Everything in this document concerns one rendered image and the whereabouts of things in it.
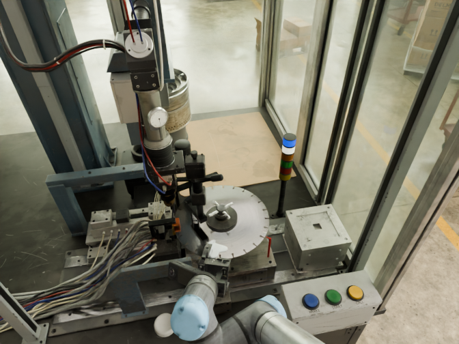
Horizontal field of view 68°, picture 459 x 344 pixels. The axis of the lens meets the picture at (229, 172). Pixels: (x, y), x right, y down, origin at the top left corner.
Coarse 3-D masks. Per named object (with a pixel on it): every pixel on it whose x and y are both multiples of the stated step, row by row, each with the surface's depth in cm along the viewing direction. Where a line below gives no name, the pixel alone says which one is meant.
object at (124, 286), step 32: (160, 160) 92; (160, 192) 101; (160, 256) 115; (192, 256) 118; (256, 256) 117; (288, 256) 128; (128, 288) 103; (160, 288) 119; (256, 288) 119; (64, 320) 110; (96, 320) 111; (128, 320) 111
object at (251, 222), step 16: (208, 192) 127; (224, 192) 127; (240, 192) 126; (208, 208) 121; (240, 208) 121; (256, 208) 120; (192, 224) 116; (240, 224) 115; (256, 224) 115; (192, 240) 110; (208, 240) 110; (224, 240) 110; (240, 240) 110; (256, 240) 110; (224, 256) 106
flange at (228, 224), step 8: (216, 208) 119; (232, 208) 119; (208, 216) 117; (216, 216) 115; (224, 216) 115; (232, 216) 116; (208, 224) 114; (216, 224) 114; (224, 224) 114; (232, 224) 114
